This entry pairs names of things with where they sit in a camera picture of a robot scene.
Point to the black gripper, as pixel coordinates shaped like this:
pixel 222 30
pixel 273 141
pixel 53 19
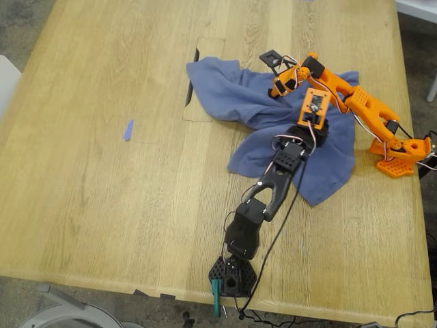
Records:
pixel 313 106

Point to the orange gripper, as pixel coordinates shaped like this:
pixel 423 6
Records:
pixel 280 87

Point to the blue printed T-shirt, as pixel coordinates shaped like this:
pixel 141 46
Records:
pixel 232 92

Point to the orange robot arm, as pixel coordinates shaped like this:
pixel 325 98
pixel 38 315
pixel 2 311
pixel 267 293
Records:
pixel 368 102

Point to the black perforated arm base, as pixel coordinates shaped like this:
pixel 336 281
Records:
pixel 247 276

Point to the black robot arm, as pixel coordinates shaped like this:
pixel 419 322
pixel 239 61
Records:
pixel 246 229

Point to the orange perforated arm base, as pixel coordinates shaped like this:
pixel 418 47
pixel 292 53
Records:
pixel 396 167

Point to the black clamp bar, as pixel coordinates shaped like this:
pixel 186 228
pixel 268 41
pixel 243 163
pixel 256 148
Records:
pixel 423 173

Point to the white chair leg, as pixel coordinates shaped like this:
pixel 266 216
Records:
pixel 433 87

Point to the short blue tape piece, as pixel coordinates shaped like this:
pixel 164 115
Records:
pixel 128 131

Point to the white table corner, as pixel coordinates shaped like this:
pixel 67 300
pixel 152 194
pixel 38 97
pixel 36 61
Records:
pixel 420 8

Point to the green table clamp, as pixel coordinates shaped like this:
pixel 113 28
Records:
pixel 216 297

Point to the dark round floor object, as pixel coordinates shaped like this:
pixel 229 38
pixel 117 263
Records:
pixel 187 321

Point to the large grey round base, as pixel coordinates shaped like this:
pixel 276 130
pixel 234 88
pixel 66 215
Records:
pixel 68 309

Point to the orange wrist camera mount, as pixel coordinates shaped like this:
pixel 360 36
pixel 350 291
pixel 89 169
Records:
pixel 306 102

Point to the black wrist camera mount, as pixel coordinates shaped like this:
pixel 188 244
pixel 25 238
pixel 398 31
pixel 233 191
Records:
pixel 264 56

